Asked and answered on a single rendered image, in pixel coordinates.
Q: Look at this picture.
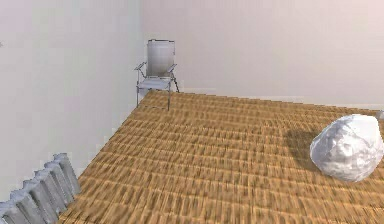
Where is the white lumpy beanbag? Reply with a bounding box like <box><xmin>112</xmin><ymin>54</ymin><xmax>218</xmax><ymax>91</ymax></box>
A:
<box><xmin>309</xmin><ymin>113</ymin><xmax>384</xmax><ymax>183</ymax></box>

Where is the white folding chair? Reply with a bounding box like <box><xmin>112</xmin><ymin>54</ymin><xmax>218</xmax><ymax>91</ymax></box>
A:
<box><xmin>134</xmin><ymin>38</ymin><xmax>181</xmax><ymax>112</ymax></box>

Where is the grey ribbed radiator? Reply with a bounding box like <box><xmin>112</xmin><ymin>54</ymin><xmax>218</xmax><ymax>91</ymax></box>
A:
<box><xmin>0</xmin><ymin>152</ymin><xmax>82</xmax><ymax>224</ymax></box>

